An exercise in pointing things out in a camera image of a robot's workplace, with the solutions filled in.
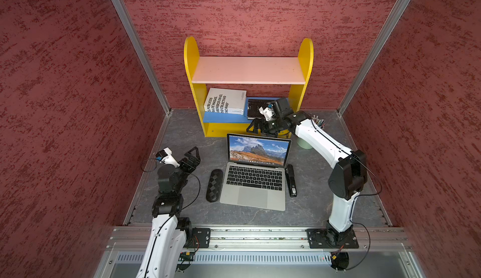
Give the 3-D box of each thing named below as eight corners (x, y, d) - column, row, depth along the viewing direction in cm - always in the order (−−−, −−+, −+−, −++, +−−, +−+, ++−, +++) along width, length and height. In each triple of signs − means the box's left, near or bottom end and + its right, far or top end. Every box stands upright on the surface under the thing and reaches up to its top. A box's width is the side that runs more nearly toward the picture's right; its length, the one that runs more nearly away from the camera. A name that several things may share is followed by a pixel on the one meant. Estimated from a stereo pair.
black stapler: (289, 196, 86) (290, 194, 84) (284, 167, 96) (286, 164, 93) (296, 196, 86) (298, 194, 84) (291, 167, 96) (292, 164, 93)
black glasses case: (206, 201, 85) (205, 199, 83) (210, 172, 95) (209, 169, 92) (221, 201, 85) (220, 199, 83) (223, 172, 95) (223, 169, 92)
